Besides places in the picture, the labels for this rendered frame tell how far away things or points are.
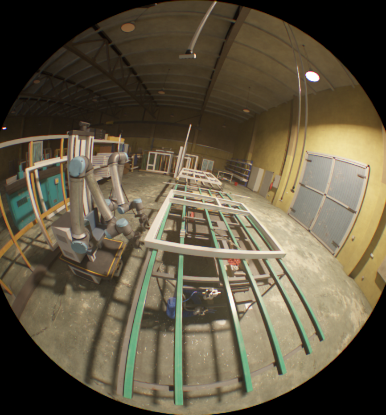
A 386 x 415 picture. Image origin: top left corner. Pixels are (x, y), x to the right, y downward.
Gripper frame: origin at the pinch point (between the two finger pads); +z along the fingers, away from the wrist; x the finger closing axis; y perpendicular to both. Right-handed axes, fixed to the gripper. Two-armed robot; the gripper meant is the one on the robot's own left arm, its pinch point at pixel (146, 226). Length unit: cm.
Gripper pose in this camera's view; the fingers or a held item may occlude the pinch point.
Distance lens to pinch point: 147.3
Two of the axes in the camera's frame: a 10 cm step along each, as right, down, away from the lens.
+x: 0.2, -2.9, 9.6
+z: 2.2, 9.4, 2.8
